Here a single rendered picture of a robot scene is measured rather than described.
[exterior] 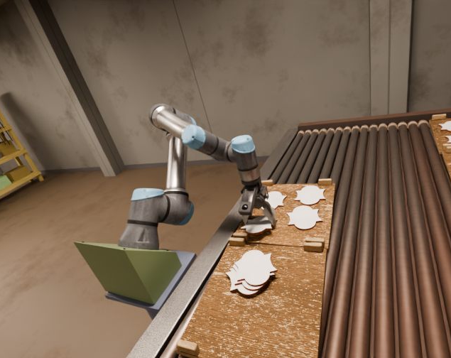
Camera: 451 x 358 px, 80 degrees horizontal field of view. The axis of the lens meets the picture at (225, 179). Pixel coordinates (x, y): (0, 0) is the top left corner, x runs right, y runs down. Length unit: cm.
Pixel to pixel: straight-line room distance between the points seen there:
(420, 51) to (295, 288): 286
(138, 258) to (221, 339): 36
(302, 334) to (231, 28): 323
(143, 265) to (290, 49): 287
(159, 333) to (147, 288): 16
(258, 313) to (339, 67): 288
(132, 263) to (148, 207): 22
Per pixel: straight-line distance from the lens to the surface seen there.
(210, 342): 81
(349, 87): 337
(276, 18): 338
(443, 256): 99
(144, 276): 98
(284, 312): 81
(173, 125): 103
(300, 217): 107
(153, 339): 91
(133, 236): 103
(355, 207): 115
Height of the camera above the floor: 159
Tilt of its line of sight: 26 degrees down
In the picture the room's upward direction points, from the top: 16 degrees counter-clockwise
